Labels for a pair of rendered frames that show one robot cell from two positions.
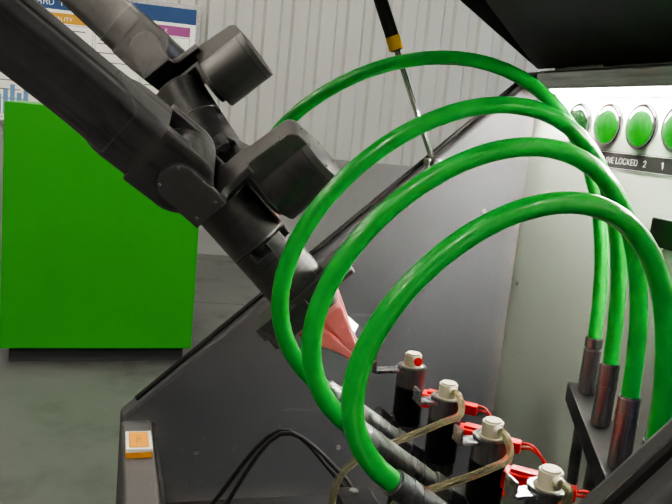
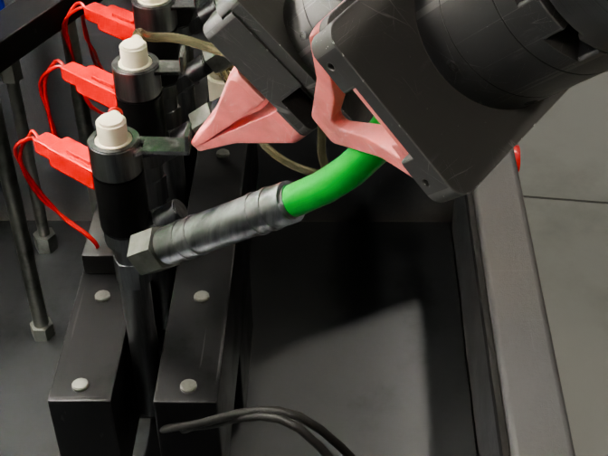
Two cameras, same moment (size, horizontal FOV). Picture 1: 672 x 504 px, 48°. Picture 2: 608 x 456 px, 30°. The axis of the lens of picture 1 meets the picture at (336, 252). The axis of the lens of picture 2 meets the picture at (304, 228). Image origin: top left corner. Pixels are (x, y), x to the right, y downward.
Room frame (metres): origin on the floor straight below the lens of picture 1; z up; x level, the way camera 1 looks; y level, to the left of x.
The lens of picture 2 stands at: (1.13, 0.18, 1.47)
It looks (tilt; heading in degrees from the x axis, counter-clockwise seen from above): 39 degrees down; 200
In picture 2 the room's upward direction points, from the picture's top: 1 degrees counter-clockwise
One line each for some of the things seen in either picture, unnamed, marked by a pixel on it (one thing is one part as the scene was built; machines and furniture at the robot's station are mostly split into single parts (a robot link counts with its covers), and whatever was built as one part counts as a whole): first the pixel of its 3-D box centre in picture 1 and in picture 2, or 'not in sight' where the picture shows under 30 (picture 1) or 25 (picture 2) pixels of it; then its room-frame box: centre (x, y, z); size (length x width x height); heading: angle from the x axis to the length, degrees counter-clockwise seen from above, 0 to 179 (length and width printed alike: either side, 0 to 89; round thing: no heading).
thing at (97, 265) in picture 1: (103, 227); not in sight; (4.14, 1.31, 0.65); 0.95 x 0.86 x 1.30; 108
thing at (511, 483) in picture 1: (530, 484); not in sight; (0.46, -0.14, 1.13); 0.03 x 0.02 x 0.01; 107
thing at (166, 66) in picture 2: (432, 394); (156, 61); (0.62, -0.09, 1.13); 0.03 x 0.02 x 0.01; 107
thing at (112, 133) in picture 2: (412, 367); (114, 138); (0.69, -0.08, 1.13); 0.02 x 0.02 x 0.03
